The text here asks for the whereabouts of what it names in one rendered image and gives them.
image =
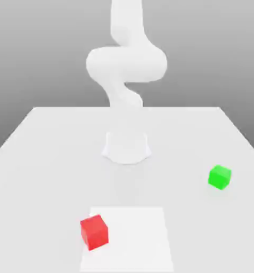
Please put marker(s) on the small red cube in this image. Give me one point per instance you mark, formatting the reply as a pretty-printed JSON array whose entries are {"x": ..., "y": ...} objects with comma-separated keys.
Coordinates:
[{"x": 94, "y": 233}]

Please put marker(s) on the small green cube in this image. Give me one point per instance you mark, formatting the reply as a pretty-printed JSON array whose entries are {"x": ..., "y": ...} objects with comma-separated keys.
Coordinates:
[{"x": 219, "y": 177}]

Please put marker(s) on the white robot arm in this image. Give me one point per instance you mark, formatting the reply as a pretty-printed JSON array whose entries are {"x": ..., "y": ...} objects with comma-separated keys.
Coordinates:
[{"x": 126, "y": 64}]

